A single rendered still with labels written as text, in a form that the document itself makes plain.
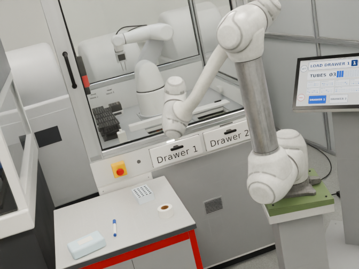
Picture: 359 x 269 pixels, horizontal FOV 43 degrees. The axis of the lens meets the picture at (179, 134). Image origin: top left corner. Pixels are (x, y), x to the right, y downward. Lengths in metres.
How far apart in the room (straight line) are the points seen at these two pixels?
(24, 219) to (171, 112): 0.88
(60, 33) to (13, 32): 3.18
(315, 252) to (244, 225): 0.79
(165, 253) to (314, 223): 0.66
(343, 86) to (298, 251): 0.91
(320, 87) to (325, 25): 1.36
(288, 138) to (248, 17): 0.58
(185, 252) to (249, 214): 0.84
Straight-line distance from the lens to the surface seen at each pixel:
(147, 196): 2.33
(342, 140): 2.72
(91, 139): 2.46
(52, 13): 2.35
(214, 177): 2.70
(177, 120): 1.97
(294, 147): 1.95
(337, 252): 3.00
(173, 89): 2.06
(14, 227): 2.35
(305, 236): 2.16
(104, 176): 2.54
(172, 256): 2.13
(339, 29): 3.77
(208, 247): 2.89
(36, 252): 2.50
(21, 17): 5.52
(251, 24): 1.62
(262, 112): 1.73
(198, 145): 2.58
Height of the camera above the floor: 1.81
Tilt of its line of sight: 20 degrees down
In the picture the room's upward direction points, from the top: 13 degrees counter-clockwise
